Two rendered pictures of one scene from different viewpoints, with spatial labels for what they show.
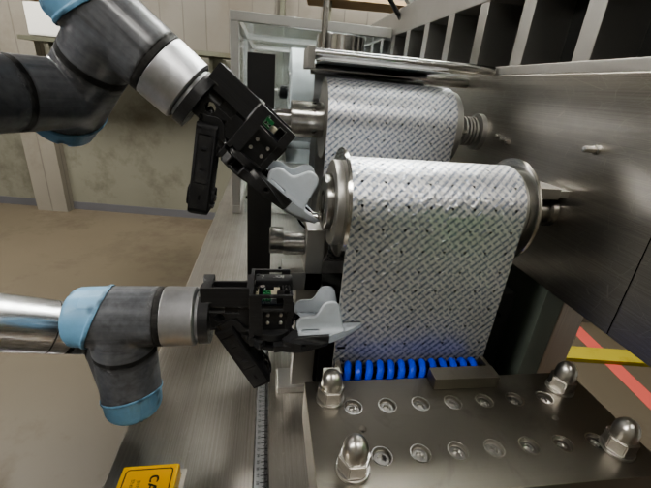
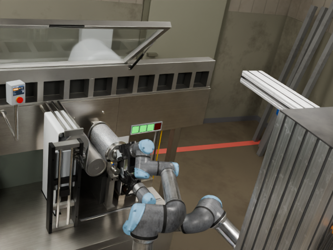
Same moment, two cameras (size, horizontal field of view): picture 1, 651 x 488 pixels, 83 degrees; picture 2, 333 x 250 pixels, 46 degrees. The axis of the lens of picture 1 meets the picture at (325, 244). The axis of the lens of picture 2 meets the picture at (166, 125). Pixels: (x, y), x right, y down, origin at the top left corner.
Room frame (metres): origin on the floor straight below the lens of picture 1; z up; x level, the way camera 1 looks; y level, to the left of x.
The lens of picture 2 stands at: (1.15, 1.84, 2.47)
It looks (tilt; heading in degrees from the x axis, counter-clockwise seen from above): 27 degrees down; 243
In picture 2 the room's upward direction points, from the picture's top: 10 degrees clockwise
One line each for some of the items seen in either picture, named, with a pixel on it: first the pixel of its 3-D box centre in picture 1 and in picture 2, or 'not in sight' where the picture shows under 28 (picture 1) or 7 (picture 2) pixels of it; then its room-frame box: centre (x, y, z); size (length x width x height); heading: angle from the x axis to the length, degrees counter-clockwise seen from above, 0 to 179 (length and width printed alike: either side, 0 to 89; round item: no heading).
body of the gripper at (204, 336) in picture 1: (249, 310); (133, 180); (0.41, 0.09, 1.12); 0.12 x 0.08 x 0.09; 100
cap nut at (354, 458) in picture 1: (355, 453); not in sight; (0.27, -0.05, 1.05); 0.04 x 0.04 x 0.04
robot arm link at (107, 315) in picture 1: (119, 318); (145, 198); (0.38, 0.25, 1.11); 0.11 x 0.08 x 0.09; 100
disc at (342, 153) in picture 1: (338, 202); (117, 152); (0.49, -0.01, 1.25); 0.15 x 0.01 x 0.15; 10
